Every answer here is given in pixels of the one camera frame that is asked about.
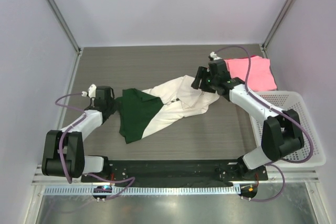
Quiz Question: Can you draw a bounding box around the green and white t-shirt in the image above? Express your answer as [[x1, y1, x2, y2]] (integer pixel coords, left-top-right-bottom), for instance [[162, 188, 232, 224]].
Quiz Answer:
[[116, 75, 219, 144]]

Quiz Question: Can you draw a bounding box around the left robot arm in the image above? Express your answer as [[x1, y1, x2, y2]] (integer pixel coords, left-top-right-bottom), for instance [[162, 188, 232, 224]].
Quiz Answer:
[[41, 84, 118, 183]]

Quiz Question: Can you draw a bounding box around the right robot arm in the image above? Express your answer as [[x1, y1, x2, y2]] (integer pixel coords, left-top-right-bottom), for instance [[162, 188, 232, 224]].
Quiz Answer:
[[191, 59, 304, 180]]

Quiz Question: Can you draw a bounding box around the folded pink t-shirt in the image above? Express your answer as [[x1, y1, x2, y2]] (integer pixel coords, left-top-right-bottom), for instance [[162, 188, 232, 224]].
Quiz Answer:
[[225, 57, 277, 92]]

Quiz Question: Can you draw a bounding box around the white plastic laundry basket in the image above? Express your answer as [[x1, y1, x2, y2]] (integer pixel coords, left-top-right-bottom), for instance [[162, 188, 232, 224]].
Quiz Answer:
[[249, 90, 327, 168]]

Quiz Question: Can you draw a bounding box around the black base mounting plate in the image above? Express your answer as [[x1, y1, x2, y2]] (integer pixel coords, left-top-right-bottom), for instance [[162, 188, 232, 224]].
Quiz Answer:
[[80, 158, 268, 187]]

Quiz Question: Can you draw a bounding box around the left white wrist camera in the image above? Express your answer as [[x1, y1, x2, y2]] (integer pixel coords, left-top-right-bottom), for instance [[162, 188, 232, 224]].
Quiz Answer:
[[81, 84, 97, 99]]

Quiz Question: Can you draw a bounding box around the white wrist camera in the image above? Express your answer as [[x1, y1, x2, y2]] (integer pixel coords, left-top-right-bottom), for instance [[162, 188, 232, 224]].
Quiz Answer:
[[81, 84, 97, 99], [208, 52, 222, 61]]

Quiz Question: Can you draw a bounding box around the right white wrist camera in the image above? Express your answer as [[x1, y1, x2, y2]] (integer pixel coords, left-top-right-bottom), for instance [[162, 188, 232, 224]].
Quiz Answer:
[[208, 52, 222, 61]]

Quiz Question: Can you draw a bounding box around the slotted white cable duct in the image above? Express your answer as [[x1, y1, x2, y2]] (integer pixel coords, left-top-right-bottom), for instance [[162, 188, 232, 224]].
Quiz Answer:
[[44, 184, 240, 196]]

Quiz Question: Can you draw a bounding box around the right aluminium frame post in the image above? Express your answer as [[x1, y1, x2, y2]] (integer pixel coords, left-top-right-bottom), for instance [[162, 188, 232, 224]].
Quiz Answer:
[[261, 0, 296, 52]]

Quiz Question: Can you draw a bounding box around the aluminium frame post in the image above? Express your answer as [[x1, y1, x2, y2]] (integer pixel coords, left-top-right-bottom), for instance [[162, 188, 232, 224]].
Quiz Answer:
[[261, 0, 296, 52], [33, 0, 82, 54]]

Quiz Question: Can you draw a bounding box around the left aluminium frame post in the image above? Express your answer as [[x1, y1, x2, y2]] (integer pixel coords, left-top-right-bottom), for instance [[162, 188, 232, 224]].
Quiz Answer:
[[33, 0, 82, 54]]

